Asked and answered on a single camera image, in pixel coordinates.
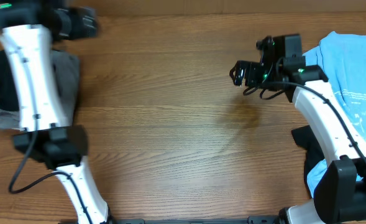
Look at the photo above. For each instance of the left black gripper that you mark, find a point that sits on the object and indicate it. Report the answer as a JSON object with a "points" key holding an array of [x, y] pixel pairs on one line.
{"points": [[75, 31]]}

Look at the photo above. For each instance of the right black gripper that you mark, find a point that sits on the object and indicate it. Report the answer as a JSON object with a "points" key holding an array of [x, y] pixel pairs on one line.
{"points": [[251, 68]]}

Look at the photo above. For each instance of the black polo shirt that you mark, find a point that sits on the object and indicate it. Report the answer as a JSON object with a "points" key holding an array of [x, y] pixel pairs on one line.
{"points": [[8, 95]]}

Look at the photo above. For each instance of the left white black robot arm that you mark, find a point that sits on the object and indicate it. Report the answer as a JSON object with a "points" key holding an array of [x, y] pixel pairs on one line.
{"points": [[28, 30]]}

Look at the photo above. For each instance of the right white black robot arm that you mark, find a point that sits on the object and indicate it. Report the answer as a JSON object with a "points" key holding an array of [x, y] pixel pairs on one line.
{"points": [[341, 194]]}

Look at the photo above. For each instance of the folded grey shirt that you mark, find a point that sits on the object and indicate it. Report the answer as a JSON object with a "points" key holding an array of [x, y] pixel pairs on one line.
{"points": [[67, 76]]}

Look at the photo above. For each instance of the black garment under blue shirt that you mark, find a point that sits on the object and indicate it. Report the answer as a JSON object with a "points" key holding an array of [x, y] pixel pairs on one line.
{"points": [[315, 163]]}

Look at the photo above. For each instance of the light blue printed t-shirt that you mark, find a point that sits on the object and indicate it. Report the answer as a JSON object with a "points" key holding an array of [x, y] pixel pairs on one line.
{"points": [[343, 59]]}

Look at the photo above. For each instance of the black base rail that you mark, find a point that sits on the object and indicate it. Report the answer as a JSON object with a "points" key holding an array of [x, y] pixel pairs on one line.
{"points": [[195, 221]]}

